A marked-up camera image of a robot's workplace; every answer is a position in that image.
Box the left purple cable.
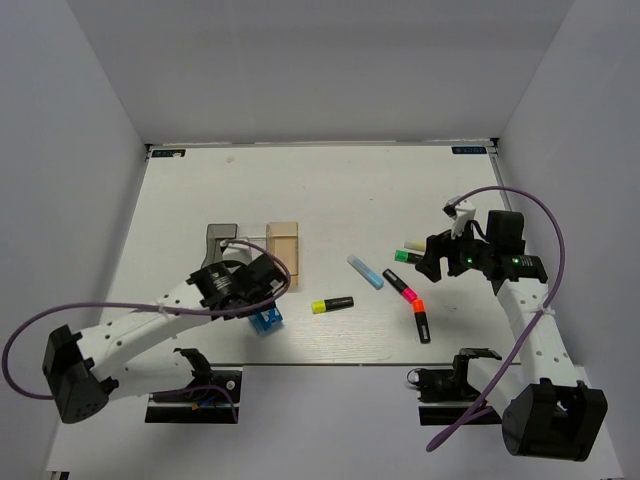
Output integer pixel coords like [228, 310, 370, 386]
[1, 241, 292, 401]

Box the yellow highlighter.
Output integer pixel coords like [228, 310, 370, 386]
[311, 296, 354, 314]

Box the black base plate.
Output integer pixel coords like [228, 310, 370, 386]
[406, 368, 480, 427]
[145, 368, 243, 425]

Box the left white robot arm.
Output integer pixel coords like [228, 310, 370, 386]
[42, 254, 290, 424]

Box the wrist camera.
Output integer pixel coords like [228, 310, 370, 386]
[443, 197, 476, 239]
[220, 241, 253, 264]

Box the blue stationery block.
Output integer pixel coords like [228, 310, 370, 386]
[248, 307, 283, 336]

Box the left blue corner label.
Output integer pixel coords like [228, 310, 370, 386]
[151, 149, 186, 158]

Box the tan plastic container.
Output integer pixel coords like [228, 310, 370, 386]
[266, 221, 300, 289]

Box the right blue corner label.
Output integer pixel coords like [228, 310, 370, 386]
[451, 145, 487, 155]

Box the orange highlighter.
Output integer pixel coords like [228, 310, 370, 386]
[412, 298, 431, 344]

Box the green highlighter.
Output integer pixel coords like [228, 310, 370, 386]
[394, 250, 423, 265]

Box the dark grey plastic container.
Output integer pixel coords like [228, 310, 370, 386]
[201, 223, 238, 268]

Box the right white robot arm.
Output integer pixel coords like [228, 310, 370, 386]
[407, 206, 608, 462]

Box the blue corner label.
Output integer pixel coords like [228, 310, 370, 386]
[451, 145, 487, 155]
[151, 149, 186, 158]

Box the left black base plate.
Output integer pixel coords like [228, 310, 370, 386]
[145, 368, 243, 425]

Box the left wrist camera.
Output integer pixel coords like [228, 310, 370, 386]
[220, 241, 253, 264]

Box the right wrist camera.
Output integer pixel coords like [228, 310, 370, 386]
[443, 197, 476, 239]

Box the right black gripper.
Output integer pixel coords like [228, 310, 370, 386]
[415, 217, 494, 282]

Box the clear plastic container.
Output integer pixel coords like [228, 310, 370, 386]
[237, 223, 266, 259]

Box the light blue marker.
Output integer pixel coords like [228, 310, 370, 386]
[347, 254, 384, 290]

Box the pink highlighter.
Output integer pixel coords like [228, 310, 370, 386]
[382, 269, 418, 303]

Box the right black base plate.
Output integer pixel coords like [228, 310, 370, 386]
[406, 368, 480, 427]

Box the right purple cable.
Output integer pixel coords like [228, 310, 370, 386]
[425, 186, 567, 453]

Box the purple cable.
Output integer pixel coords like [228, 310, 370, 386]
[425, 186, 567, 453]
[1, 241, 292, 401]

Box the cream highlighter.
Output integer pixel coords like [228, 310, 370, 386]
[404, 240, 426, 252]

